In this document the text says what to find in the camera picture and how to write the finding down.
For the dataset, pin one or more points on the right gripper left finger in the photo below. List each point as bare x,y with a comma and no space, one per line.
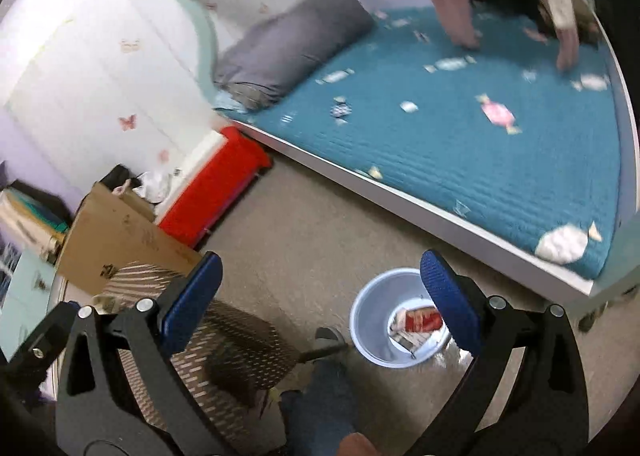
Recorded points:
118,392

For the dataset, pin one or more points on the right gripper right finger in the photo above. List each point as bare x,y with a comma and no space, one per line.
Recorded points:
547,411

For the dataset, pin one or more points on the red snack bag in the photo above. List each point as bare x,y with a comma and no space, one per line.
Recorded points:
423,320

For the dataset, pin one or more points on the right hand thumb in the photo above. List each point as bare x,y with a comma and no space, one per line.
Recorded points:
356,444

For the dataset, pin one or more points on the large cardboard box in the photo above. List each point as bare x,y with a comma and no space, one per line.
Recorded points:
108,234

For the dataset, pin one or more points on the blue jeans leg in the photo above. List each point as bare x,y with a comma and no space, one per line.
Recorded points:
317,419

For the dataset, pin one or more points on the blue plastic basin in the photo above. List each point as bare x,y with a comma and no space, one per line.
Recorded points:
374,311

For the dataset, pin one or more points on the white plastic bag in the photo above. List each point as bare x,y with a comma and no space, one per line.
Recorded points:
154,186

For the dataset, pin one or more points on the red covered bench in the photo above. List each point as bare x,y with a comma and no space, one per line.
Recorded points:
210,180

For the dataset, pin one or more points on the teal candy print mattress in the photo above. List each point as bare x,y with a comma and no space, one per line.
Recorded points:
496,136

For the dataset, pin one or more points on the white wardrobe doors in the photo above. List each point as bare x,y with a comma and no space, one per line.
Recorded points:
99,83

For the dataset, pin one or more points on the grey folded quilt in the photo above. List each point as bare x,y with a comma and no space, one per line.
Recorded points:
275,56

